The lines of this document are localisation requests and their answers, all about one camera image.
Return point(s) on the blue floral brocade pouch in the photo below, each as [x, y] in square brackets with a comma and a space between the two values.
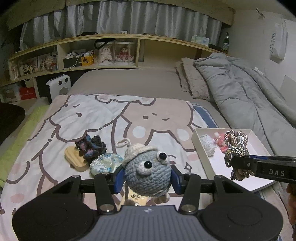
[105, 163]

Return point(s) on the black cushion chair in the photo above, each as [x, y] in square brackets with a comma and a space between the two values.
[10, 119]

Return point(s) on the oval wooden block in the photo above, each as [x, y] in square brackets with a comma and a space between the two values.
[75, 159]

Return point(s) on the pink dressed doll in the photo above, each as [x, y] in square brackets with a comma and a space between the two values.
[124, 56]

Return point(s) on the pink crochet doll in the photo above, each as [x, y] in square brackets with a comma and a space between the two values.
[219, 141]

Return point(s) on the white knitted roll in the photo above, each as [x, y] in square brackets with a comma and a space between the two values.
[208, 144]

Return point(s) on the grey crochet frog doll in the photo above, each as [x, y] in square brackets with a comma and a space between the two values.
[147, 172]

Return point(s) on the white shallow cardboard box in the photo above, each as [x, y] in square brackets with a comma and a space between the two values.
[231, 153]

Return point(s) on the grey quilted duvet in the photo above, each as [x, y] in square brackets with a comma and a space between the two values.
[248, 100]

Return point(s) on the red box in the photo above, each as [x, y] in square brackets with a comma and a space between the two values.
[27, 93]

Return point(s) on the wooden headboard shelf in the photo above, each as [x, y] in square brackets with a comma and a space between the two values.
[33, 67]

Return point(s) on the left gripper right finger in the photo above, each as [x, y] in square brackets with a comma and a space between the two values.
[188, 185]

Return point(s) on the white dressed doll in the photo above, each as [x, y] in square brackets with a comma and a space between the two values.
[105, 55]

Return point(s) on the yellow tissue pack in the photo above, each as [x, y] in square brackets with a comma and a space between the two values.
[134, 199]

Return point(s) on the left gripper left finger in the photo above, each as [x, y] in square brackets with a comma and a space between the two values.
[105, 185]

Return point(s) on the green glass bottle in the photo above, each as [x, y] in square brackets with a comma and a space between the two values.
[226, 43]

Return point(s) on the tissue box on shelf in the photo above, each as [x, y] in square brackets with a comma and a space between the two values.
[200, 40]

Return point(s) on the beige fluffy pillow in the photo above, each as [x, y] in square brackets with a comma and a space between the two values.
[191, 80]

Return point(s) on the cartoon rabbit blanket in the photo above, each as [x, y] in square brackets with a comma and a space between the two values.
[165, 123]

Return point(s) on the yellow container on shelf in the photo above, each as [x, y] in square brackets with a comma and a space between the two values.
[87, 60]

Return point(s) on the dark blue crochet scrunchie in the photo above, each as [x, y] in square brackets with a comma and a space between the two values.
[90, 148]

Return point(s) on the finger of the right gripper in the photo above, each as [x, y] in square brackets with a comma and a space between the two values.
[243, 163]
[272, 157]

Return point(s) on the grey curtain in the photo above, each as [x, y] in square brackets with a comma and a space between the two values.
[113, 17]

